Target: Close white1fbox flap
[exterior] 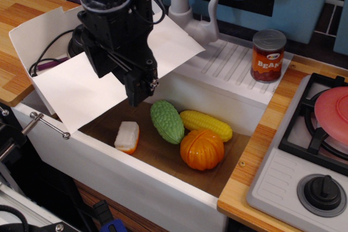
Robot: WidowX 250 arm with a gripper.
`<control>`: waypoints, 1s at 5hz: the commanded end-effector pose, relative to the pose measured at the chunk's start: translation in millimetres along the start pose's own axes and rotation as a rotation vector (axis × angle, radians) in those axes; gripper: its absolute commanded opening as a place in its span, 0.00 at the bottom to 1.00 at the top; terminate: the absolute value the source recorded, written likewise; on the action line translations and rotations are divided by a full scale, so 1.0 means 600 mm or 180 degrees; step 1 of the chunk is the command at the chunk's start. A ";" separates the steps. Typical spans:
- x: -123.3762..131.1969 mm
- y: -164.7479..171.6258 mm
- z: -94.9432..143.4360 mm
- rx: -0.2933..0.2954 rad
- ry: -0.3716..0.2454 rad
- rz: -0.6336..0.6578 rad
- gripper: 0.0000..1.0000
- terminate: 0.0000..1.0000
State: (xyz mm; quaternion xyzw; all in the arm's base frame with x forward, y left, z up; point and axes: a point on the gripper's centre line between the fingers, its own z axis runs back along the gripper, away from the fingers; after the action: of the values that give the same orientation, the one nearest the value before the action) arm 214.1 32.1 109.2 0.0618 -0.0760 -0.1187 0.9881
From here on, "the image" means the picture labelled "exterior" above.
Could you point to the grey toy stove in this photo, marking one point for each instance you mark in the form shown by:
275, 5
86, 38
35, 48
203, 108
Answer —
274, 188

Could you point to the orange beans can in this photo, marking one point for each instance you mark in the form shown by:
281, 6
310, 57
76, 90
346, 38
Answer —
267, 55

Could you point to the black stove knob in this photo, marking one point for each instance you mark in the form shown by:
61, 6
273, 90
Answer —
322, 195

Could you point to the white toy sink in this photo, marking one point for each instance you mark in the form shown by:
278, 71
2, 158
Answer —
154, 182

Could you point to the white orange toy sushi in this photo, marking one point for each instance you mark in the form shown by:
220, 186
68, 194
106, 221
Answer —
127, 137

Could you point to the black stove grate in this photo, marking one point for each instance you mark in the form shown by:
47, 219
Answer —
304, 137

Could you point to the white face mask box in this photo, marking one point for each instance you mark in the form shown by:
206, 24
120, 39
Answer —
72, 89

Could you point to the orange toy pumpkin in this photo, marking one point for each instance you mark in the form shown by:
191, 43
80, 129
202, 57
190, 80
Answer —
202, 149

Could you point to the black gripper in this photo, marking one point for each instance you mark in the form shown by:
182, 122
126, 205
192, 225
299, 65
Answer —
117, 44

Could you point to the black camera in box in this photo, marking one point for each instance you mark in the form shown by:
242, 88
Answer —
79, 39

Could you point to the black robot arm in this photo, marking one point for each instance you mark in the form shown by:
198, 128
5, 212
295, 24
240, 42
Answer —
114, 36

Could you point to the pink pot lid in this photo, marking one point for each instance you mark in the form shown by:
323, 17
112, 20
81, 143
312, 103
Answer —
331, 113

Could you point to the green toy bitter gourd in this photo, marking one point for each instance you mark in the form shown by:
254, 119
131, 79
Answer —
167, 121

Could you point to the silver towel bar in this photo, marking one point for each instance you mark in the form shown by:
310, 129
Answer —
36, 118

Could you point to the blue black clamp handle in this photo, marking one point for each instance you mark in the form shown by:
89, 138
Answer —
107, 221

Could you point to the yellow toy corn cob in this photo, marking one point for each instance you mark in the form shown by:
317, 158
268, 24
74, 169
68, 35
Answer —
195, 120

